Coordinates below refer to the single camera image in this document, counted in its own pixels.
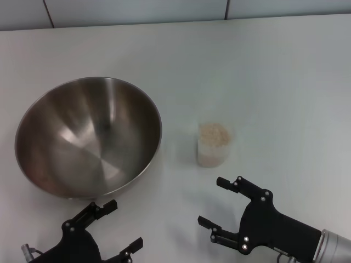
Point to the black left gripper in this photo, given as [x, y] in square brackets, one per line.
[74, 246]

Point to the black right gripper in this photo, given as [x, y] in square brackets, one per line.
[268, 227]

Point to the clear plastic cup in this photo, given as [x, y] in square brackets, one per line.
[209, 161]

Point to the white rice grains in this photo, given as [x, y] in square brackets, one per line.
[214, 133]

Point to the stainless steel mixing bowl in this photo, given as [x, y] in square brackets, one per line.
[87, 137]

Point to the silver right wrist connector plug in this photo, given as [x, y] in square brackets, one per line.
[286, 259]

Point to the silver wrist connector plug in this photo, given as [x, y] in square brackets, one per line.
[27, 250]
[286, 259]

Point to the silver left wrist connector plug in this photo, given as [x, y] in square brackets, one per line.
[27, 250]

